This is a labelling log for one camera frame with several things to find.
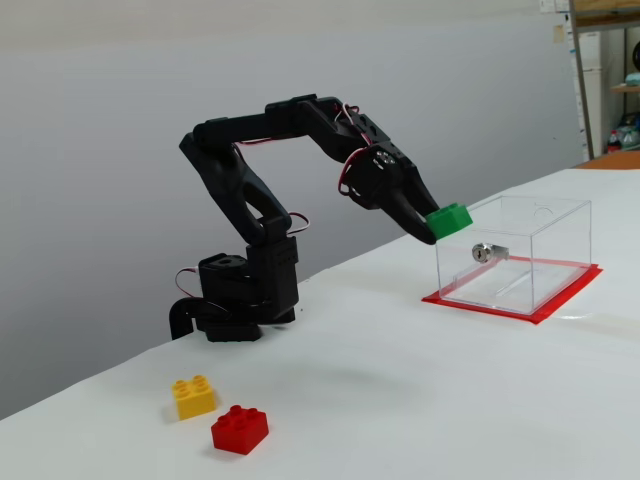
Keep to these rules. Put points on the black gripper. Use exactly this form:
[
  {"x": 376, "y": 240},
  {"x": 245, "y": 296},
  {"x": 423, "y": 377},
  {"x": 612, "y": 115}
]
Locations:
[{"x": 396, "y": 176}]

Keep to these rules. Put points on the green lego brick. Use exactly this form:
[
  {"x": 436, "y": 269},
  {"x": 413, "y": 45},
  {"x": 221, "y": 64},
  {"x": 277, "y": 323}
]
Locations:
[{"x": 450, "y": 222}]

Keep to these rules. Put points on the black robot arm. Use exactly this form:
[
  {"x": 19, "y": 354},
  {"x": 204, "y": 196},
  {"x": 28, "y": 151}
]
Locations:
[{"x": 220, "y": 172}]

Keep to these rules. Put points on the silver metal box lock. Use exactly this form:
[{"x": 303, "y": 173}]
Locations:
[{"x": 482, "y": 252}]

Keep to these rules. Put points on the transparent plastic box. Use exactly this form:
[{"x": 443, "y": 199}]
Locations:
[{"x": 560, "y": 250}]

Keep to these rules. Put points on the red lego brick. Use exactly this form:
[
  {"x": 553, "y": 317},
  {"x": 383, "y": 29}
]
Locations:
[{"x": 239, "y": 432}]

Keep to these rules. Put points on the yellow lego brick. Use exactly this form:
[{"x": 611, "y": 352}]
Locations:
[{"x": 195, "y": 402}]

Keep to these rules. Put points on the red tape square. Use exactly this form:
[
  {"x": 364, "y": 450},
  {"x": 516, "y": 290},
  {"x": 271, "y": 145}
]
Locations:
[{"x": 542, "y": 317}]

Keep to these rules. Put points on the grey metal shelf rack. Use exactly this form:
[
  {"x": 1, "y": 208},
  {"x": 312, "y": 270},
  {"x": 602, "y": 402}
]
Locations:
[{"x": 582, "y": 100}]

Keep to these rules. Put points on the brown wooden table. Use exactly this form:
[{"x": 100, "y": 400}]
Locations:
[{"x": 615, "y": 160}]

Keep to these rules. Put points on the dark soda bottle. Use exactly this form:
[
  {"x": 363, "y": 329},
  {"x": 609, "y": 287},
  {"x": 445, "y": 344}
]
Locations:
[{"x": 613, "y": 142}]

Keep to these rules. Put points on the white cabinet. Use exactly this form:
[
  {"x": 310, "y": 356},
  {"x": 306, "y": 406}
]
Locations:
[{"x": 597, "y": 100}]

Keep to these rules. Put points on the beige paper tag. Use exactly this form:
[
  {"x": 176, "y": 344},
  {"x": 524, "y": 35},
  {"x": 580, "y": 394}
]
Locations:
[{"x": 558, "y": 33}]

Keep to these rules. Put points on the white paper label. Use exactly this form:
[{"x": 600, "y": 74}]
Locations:
[{"x": 552, "y": 5}]

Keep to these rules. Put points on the teal round object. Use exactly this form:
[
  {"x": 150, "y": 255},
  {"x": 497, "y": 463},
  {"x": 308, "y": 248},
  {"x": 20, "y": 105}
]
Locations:
[{"x": 633, "y": 80}]

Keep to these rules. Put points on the black table clamp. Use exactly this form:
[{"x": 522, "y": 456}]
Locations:
[{"x": 180, "y": 312}]

